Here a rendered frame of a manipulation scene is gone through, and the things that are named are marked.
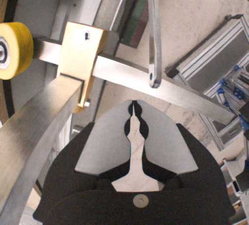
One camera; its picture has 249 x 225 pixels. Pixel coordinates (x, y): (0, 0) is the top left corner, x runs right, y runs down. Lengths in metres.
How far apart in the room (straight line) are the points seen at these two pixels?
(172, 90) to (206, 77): 0.85
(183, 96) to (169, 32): 0.89
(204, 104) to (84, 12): 0.40
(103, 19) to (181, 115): 1.22
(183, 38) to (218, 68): 0.36
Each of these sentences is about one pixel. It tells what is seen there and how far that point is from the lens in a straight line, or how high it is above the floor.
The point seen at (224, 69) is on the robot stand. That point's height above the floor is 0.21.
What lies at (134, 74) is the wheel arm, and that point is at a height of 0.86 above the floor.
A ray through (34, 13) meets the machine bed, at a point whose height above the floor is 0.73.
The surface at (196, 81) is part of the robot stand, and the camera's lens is 1.00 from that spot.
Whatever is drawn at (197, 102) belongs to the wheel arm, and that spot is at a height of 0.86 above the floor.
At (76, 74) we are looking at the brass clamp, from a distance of 0.18.
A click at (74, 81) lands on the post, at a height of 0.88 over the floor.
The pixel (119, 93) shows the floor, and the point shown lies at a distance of 1.15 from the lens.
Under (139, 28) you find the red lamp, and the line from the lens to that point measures 0.32.
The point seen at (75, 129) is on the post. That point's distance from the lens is 0.46.
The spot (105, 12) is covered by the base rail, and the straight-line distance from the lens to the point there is 0.33.
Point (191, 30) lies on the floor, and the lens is 1.15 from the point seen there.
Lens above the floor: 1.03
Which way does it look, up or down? 60 degrees down
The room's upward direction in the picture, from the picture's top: 175 degrees counter-clockwise
